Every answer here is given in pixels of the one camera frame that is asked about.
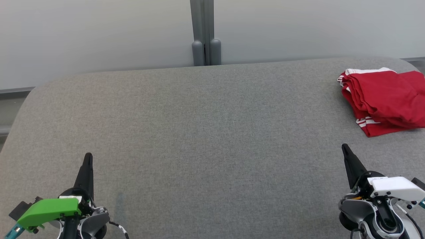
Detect grey partition post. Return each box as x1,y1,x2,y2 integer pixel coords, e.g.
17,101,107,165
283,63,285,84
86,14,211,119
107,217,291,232
190,0,222,66

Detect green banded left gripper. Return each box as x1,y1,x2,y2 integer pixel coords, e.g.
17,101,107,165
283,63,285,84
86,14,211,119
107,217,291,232
17,153,95,229

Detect red and white shorts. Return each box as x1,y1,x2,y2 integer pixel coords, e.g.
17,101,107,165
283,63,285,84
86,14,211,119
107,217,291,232
337,67,425,129

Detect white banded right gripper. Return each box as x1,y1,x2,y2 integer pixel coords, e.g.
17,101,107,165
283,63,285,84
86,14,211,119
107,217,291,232
341,143,425,201

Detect grey fabric sofa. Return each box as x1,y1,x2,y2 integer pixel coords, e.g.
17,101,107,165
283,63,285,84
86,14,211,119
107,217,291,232
0,56,425,239

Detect black white striped cable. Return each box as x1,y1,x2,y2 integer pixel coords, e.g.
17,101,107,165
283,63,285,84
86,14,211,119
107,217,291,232
108,220,130,239

